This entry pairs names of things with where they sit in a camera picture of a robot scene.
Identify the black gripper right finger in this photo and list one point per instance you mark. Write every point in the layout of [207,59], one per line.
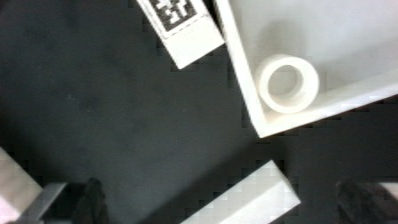
[367,202]

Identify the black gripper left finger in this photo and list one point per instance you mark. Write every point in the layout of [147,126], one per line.
[71,204]

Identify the white table leg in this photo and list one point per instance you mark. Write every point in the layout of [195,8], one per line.
[255,202]

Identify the white square table top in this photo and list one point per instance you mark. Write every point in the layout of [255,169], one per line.
[314,50]

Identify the white marker sheet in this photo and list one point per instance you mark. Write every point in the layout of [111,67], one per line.
[186,28]

